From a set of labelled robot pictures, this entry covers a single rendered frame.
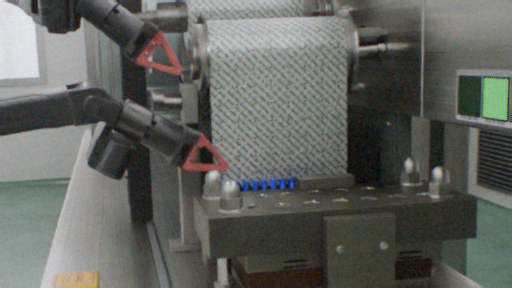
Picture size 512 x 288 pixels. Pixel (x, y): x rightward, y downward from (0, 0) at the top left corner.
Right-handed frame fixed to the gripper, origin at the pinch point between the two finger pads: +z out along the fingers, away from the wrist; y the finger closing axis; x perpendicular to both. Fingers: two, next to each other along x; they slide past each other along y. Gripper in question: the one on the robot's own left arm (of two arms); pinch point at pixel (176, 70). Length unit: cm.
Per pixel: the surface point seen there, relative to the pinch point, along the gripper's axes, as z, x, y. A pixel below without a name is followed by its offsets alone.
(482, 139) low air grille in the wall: 231, 127, -354
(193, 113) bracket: 7.0, -4.2, -0.7
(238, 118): 12.9, -0.4, 6.3
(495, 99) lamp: 33, 19, 35
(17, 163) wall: -48, -135, -550
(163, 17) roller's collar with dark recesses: -7.8, 8.2, -20.5
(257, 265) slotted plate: 25.3, -16.7, 24.1
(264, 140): 18.8, -0.6, 6.0
